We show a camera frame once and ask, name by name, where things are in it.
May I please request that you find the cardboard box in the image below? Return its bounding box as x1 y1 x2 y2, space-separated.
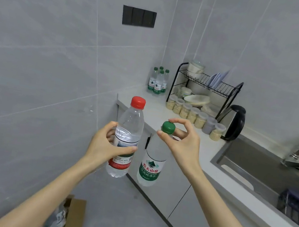
36 190 88 227

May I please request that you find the dark grey sink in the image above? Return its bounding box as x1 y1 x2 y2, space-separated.
200 130 299 227

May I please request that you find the person's right hand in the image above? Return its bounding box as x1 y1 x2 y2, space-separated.
150 115 212 181

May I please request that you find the dark grey wall socket panel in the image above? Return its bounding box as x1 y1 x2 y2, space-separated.
120 5 158 30

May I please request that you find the clear plastic box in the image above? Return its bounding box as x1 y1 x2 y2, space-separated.
199 102 221 118

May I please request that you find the white cup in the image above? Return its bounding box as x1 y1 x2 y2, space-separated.
180 86 193 98

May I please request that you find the crumpled clear plastic wrap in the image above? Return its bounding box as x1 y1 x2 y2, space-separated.
43 205 68 227

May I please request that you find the person's left hand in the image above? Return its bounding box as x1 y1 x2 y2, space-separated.
83 117 141 174

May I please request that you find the blue floral bowl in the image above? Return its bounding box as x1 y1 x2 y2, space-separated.
190 59 206 68

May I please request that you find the white leaf print bowl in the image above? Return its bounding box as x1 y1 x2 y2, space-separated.
187 62 206 75

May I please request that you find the row of clear grain jars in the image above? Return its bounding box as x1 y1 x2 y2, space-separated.
161 93 231 143

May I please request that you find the black wire dish rack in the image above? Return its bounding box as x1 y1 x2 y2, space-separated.
164 60 246 124

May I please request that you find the person's left forearm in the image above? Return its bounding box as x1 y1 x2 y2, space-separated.
0 142 102 227

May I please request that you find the clear red-capped water bottle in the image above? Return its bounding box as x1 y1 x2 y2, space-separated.
104 93 149 182

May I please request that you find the white leaf print plate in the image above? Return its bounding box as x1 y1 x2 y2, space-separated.
183 92 211 108

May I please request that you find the grey plastic lid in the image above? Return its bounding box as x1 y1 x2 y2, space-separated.
207 68 230 90

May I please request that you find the white red-rimmed bowl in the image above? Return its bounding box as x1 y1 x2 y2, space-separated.
187 70 202 80

